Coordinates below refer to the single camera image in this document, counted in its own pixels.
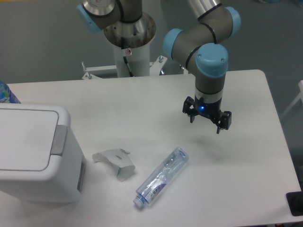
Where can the empty clear plastic bottle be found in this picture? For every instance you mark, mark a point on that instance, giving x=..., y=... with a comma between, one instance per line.
x=160, y=177

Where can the black table grommet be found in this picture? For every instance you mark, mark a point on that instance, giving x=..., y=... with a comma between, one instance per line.
x=295, y=203

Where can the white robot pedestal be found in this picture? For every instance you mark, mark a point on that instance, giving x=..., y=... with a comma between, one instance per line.
x=131, y=46

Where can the blue labelled bottle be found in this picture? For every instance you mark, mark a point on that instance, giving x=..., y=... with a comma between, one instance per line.
x=6, y=95

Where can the white trash can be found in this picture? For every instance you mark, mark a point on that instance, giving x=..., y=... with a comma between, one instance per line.
x=27, y=169

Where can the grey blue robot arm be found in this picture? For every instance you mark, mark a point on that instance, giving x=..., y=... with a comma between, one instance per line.
x=198, y=50

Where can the crumpled white paper carton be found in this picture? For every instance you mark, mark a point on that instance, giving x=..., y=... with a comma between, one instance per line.
x=120, y=161

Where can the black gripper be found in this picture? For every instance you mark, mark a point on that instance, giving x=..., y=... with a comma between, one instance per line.
x=210, y=111

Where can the white frame at right edge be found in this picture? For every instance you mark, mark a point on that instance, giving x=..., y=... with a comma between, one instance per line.
x=298, y=98

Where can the grey trash can push button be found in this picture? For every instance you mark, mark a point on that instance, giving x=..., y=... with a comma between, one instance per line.
x=59, y=140

